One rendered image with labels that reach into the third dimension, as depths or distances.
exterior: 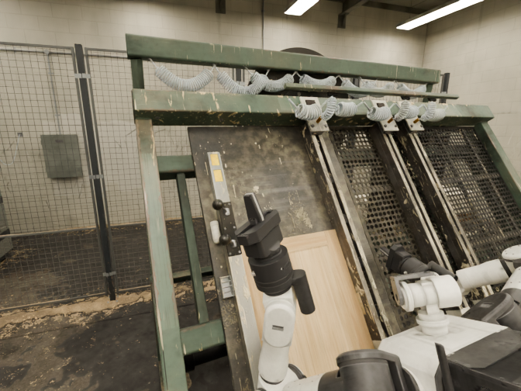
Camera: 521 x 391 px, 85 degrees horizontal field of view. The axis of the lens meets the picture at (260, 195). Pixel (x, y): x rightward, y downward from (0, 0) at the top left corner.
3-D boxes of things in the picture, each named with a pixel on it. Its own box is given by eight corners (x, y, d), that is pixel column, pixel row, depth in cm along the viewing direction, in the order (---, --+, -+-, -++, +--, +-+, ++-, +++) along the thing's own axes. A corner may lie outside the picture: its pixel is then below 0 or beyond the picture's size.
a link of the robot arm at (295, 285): (257, 258, 69) (270, 298, 72) (249, 285, 59) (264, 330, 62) (303, 250, 67) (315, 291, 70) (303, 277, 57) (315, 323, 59)
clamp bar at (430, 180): (482, 330, 129) (545, 330, 108) (384, 113, 167) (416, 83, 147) (495, 323, 133) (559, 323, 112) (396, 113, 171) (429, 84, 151)
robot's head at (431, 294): (467, 320, 59) (457, 277, 60) (416, 326, 60) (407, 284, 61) (450, 311, 66) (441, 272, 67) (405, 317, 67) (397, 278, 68)
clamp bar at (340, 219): (377, 378, 104) (433, 392, 83) (290, 111, 142) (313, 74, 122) (397, 369, 108) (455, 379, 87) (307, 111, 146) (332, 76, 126)
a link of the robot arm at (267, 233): (220, 235, 57) (238, 285, 60) (259, 236, 52) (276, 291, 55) (253, 209, 67) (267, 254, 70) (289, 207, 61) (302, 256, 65)
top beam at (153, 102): (134, 126, 111) (132, 109, 103) (132, 105, 115) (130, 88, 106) (481, 126, 198) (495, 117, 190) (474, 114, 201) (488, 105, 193)
